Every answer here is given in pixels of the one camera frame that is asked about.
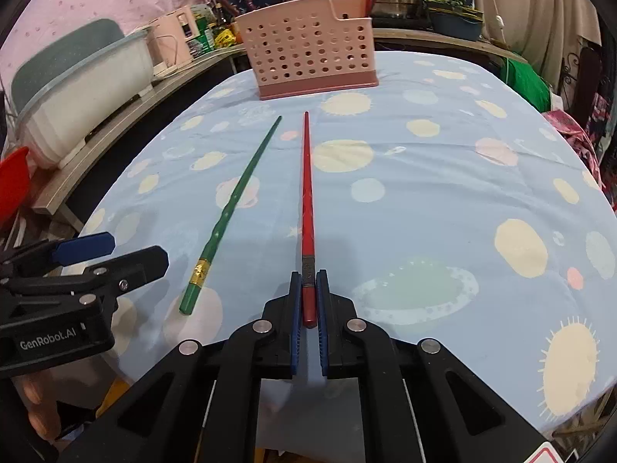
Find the green twisted chopstick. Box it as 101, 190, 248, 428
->
179, 116, 282, 316

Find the bright red chopstick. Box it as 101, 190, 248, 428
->
301, 112, 317, 328

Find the person hand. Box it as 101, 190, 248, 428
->
17, 370, 61, 441

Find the white dish drainer tub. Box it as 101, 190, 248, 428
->
12, 19, 154, 169

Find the blue planet pattern tablecloth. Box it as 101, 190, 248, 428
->
86, 51, 616, 429

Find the pink appliance box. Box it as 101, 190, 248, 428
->
147, 5, 200, 68

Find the pink perforated utensil holder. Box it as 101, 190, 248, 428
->
236, 0, 379, 100

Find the green cloth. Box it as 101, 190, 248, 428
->
500, 59, 551, 113

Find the beige hanging cloth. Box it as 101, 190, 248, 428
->
475, 0, 601, 87

